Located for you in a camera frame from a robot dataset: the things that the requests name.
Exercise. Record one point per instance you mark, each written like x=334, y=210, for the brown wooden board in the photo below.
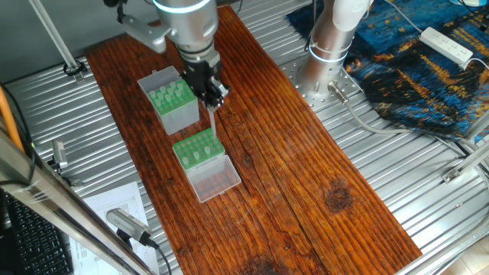
x=306, y=168

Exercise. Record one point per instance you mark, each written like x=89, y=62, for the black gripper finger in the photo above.
x=208, y=95
x=220, y=92

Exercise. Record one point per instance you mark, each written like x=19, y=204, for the diagonal aluminium frame beam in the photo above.
x=46, y=198

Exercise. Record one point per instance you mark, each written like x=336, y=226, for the blue patterned cloth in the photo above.
x=428, y=92

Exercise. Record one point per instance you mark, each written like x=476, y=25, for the black keyboard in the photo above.
x=30, y=244

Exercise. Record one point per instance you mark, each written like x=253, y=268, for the silver pole with clamp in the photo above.
x=53, y=34

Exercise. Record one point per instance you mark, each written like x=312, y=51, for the tall green pipette tip holder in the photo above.
x=177, y=113

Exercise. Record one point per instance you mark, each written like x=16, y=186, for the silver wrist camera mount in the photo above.
x=145, y=32

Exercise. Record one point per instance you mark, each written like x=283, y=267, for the printed white paper sheet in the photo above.
x=99, y=202

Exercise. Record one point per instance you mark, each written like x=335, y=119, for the silver frame bracket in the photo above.
x=466, y=164

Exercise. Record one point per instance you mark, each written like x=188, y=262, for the small metal corner bracket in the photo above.
x=59, y=155

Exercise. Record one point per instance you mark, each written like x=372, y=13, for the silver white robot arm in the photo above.
x=191, y=27

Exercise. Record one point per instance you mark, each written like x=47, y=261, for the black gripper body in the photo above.
x=200, y=75

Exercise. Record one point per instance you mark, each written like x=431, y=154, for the white power strip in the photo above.
x=447, y=44

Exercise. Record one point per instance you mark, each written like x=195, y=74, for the yellow pole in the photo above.
x=9, y=114

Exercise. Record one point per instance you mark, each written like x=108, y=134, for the silver cylindrical camera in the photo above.
x=126, y=223

